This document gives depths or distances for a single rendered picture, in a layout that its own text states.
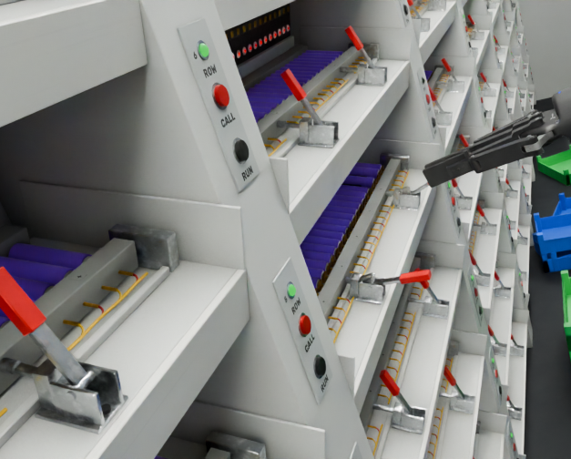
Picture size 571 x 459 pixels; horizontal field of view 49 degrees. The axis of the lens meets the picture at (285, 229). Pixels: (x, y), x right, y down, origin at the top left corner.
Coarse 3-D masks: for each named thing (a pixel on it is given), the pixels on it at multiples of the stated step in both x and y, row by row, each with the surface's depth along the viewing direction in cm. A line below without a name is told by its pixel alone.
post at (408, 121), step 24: (312, 0) 105; (336, 0) 104; (360, 0) 103; (384, 0) 101; (312, 24) 107; (336, 24) 106; (360, 24) 104; (384, 24) 103; (408, 96) 107; (408, 120) 109; (432, 216) 115; (432, 240) 118; (456, 240) 117; (456, 312) 123; (480, 408) 131; (504, 408) 136; (504, 456) 134
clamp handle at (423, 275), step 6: (420, 270) 73; (426, 270) 73; (372, 276) 75; (402, 276) 74; (408, 276) 73; (414, 276) 72; (420, 276) 72; (426, 276) 72; (372, 282) 75; (378, 282) 75; (384, 282) 74; (390, 282) 74; (396, 282) 74; (402, 282) 73; (408, 282) 73
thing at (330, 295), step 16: (400, 160) 110; (384, 176) 104; (400, 176) 107; (384, 192) 98; (368, 208) 93; (368, 224) 88; (352, 240) 84; (352, 256) 80; (336, 272) 77; (352, 272) 79; (336, 288) 74; (336, 304) 74; (336, 336) 68
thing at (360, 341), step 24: (384, 144) 112; (408, 144) 110; (432, 144) 109; (384, 168) 112; (408, 168) 112; (432, 192) 106; (360, 216) 96; (408, 216) 96; (384, 240) 89; (408, 240) 89; (384, 264) 83; (408, 264) 88; (360, 312) 73; (384, 312) 73; (360, 336) 69; (384, 336) 75; (360, 360) 66; (360, 384) 63; (360, 408) 65
